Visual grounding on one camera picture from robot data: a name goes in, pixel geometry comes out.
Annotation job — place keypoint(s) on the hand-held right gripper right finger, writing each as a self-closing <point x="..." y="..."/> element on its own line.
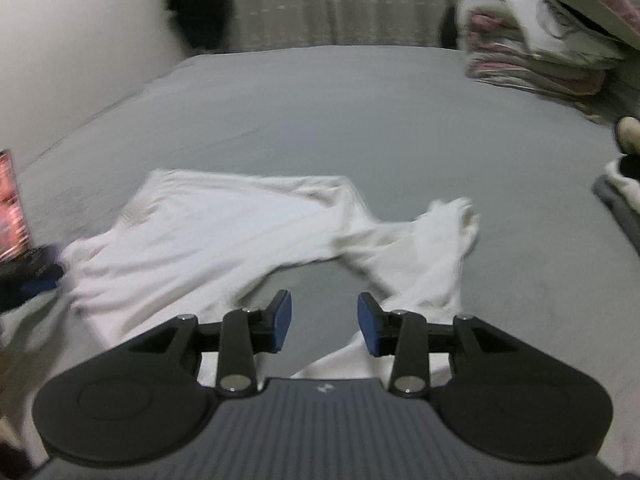
<point x="367" y="327"/>

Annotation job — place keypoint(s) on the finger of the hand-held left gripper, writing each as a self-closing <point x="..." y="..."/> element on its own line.
<point x="40" y="285"/>

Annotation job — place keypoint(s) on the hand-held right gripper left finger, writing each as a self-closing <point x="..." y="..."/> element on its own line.
<point x="282" y="322"/>

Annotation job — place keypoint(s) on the white garment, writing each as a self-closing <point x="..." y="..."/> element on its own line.
<point x="620" y="180"/>
<point x="200" y="240"/>

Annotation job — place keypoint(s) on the folded white garment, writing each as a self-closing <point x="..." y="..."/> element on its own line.
<point x="620" y="180"/>

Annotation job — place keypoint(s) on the folded black garment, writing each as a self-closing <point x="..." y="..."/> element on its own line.
<point x="631" y="165"/>

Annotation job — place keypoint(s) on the folded pink white quilt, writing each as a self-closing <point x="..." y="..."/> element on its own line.
<point x="505" y="45"/>

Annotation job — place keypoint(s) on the dark hanging garment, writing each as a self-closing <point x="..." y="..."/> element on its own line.
<point x="200" y="10"/>

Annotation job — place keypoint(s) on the grey dotted curtain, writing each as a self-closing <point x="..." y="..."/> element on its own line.
<point x="375" y="5"/>

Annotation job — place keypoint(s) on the pink grey pillow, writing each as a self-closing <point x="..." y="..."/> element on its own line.
<point x="600" y="0"/>

